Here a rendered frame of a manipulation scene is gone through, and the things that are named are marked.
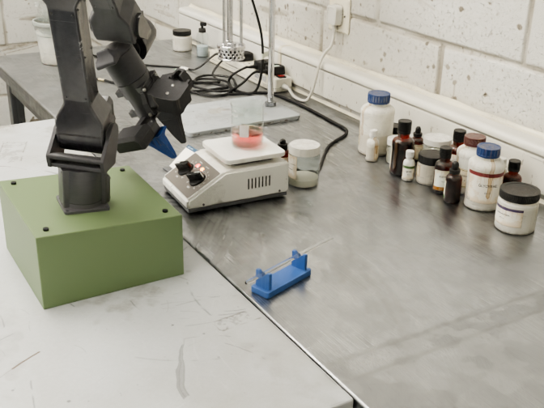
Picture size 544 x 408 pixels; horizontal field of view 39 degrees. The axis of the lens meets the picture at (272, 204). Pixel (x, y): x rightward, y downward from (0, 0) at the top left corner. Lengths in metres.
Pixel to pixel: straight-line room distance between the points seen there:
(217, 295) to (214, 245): 0.16
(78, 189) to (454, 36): 0.89
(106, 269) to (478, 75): 0.88
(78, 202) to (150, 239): 0.11
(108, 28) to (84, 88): 0.16
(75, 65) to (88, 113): 0.07
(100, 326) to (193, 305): 0.13
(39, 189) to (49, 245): 0.16
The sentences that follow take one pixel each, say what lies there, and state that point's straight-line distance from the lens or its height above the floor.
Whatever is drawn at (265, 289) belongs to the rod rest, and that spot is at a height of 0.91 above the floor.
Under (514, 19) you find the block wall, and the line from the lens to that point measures 1.57.
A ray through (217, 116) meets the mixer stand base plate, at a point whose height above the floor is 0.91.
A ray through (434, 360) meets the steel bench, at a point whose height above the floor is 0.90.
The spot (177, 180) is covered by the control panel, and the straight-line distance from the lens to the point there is 1.42.
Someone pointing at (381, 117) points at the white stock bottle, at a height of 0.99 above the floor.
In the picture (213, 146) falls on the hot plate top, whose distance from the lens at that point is 1.43.
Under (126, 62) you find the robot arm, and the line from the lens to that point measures 1.24.
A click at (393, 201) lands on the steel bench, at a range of 1.45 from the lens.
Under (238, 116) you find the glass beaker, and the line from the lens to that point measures 1.40.
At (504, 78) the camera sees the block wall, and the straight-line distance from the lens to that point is 1.59.
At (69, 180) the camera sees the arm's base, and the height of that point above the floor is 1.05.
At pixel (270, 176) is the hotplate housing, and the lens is 1.41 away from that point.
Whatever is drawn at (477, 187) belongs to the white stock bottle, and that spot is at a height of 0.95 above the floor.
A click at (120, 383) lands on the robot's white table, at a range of 0.96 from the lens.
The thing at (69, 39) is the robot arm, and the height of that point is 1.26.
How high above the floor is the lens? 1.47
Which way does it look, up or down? 24 degrees down
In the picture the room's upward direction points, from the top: 1 degrees clockwise
